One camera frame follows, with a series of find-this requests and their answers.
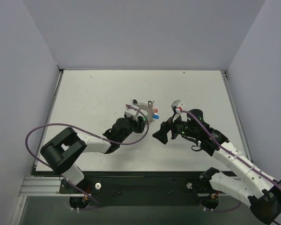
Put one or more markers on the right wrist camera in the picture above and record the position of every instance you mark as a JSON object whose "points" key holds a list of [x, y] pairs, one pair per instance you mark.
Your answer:
{"points": [[177, 107]]}

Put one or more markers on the blue tagged key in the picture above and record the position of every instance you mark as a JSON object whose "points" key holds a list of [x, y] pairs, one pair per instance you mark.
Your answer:
{"points": [[155, 116]]}

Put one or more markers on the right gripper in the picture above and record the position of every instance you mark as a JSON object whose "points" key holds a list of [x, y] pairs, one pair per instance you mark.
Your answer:
{"points": [[169, 130]]}

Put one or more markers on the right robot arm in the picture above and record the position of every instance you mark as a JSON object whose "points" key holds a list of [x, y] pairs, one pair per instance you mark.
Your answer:
{"points": [[254, 188]]}

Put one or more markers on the aluminium rail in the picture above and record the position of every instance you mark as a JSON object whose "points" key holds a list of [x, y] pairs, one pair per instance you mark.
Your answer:
{"points": [[40, 186]]}

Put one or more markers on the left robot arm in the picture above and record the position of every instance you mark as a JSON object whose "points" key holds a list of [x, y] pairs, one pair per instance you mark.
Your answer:
{"points": [[63, 150]]}

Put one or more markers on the metal disc with keyrings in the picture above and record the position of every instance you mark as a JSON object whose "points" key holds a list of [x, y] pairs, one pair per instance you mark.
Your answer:
{"points": [[147, 111]]}

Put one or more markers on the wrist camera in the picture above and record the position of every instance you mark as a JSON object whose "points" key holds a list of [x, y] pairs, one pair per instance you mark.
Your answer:
{"points": [[177, 107], [133, 113]]}

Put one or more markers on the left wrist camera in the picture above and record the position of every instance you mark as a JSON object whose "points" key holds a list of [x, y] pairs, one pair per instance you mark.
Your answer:
{"points": [[133, 113]]}

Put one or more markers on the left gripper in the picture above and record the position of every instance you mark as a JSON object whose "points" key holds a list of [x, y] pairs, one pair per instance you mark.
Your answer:
{"points": [[139, 123]]}

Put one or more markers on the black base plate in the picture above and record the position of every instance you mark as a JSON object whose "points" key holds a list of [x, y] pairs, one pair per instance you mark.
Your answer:
{"points": [[145, 188]]}

